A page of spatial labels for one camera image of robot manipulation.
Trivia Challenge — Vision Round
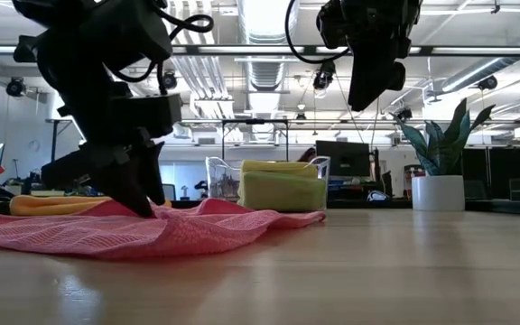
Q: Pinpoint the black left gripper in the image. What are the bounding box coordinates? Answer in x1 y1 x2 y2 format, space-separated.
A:
41 80 167 218

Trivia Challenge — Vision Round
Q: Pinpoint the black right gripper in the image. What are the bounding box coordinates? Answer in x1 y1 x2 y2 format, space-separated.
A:
345 13 422 112

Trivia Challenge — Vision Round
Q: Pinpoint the pink microfiber towel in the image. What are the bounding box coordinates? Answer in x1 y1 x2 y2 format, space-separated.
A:
0 197 328 261

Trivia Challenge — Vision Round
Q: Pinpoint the orange microfiber towel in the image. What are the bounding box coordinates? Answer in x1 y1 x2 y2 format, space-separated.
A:
9 193 174 217

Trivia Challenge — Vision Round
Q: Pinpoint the yellow microfiber towel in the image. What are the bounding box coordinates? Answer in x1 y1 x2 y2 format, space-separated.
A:
240 160 320 181

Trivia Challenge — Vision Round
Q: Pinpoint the black overhead crossbar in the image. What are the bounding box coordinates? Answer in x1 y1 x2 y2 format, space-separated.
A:
0 43 520 58

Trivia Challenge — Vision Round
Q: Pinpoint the clear plastic bin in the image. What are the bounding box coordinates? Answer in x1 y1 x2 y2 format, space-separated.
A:
204 155 332 213

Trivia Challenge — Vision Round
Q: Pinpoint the black computer monitor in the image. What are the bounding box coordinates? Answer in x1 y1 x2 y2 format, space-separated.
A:
315 139 372 178

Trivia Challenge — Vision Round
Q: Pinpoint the person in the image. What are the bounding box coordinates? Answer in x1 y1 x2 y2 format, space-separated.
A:
296 146 319 164

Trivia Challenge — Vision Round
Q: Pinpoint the white and blue bag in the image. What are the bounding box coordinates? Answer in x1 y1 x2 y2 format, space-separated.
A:
367 189 392 203

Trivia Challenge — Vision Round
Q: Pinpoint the green plant in white pot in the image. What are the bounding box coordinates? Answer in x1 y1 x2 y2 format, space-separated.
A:
388 97 497 213

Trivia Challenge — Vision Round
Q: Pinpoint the black room partition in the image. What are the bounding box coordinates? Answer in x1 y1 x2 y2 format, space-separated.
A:
462 146 520 202

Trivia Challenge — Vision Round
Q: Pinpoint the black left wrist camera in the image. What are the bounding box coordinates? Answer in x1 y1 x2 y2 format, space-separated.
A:
106 92 183 139

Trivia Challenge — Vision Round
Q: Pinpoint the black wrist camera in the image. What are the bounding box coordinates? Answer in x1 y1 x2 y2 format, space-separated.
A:
106 92 183 139
316 0 356 50

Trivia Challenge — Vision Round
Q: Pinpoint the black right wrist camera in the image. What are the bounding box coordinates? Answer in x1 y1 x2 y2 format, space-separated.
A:
316 0 356 50

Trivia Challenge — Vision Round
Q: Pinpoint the silver ceiling air duct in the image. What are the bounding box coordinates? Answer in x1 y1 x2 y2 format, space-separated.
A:
237 0 302 141

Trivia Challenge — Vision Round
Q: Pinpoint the black left camera cable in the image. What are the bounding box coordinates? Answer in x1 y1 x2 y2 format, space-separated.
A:
110 13 215 97

